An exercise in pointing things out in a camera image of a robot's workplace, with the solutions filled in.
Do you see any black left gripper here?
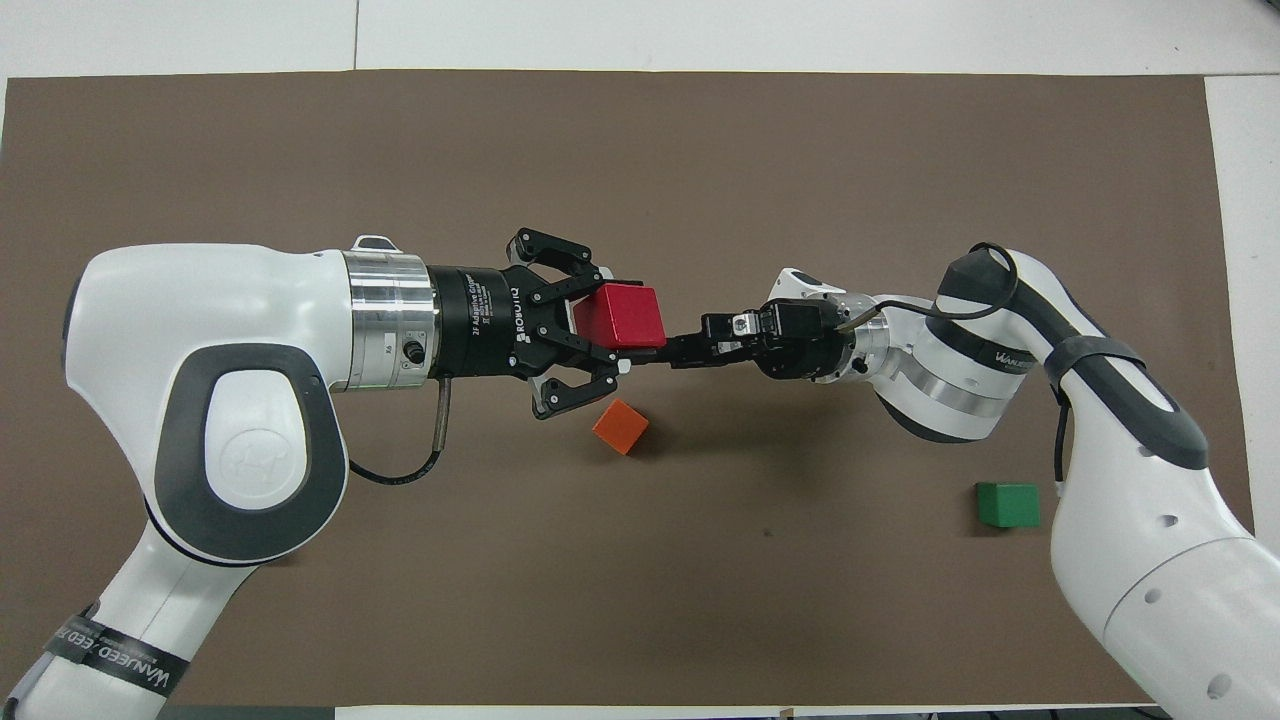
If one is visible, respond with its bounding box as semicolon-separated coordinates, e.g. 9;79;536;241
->
428;228;630;422

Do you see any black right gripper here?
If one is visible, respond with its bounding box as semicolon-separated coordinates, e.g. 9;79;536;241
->
667;298;862;384

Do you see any red wooden block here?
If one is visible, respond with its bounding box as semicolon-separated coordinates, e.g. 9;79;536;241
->
572;283;668;351

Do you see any orange wooden block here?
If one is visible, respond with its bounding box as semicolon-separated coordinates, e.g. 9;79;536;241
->
591;398;651;457

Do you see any green wooden block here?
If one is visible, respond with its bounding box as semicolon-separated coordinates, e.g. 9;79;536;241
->
975;482;1042;530

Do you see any brown table mat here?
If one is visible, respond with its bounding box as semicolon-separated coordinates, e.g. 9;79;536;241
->
0;69;1258;707

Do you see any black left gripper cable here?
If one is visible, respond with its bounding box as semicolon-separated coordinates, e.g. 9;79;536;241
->
347;377;454;489

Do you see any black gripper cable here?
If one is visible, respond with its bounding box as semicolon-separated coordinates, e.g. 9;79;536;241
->
845;241;1073;501
347;377;454;489

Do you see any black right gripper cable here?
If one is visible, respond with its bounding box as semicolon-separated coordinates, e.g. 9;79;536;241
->
845;241;1073;501

